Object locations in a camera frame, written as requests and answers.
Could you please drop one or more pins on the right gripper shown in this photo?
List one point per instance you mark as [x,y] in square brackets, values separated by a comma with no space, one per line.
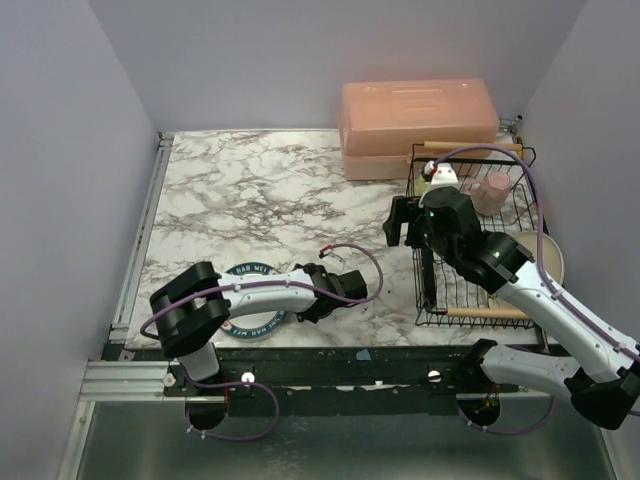
[396,220]

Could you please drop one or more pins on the red rimmed cream plate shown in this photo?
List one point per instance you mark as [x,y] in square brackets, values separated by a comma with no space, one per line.
[428,284]

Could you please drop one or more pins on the pink ceramic mug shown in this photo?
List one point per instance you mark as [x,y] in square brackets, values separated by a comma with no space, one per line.
[488,195]

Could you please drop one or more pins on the cream plate black patch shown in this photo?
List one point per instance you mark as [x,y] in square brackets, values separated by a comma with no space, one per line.
[493,302]

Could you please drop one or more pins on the pink and cream plate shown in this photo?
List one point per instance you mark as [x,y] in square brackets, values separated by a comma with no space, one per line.
[553,260]

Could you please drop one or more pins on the white plate teal lettered rim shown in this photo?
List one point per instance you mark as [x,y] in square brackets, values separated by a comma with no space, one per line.
[249,321]

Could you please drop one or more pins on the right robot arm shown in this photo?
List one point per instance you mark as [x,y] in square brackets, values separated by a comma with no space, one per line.
[599,375]

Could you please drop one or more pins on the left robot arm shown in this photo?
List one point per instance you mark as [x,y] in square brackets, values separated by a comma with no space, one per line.
[190,309]

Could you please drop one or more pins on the translucent pink storage box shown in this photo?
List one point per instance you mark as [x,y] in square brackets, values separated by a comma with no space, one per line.
[380,122]

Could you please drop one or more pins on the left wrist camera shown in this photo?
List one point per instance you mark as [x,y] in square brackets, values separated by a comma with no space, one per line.
[328,253]

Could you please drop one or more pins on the black wire dish rack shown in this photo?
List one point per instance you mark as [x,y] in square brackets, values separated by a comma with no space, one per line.
[459,302]

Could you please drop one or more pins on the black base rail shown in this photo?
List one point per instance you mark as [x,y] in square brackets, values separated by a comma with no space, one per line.
[313,381]

